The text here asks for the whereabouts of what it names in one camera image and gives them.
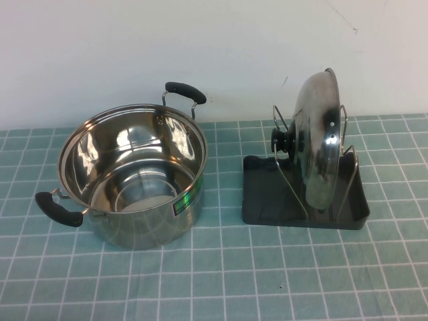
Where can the green grid tablecloth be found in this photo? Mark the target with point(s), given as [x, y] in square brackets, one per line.
[234, 274]

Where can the stainless steel lid black knob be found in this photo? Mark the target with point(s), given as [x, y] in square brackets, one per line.
[317, 133]

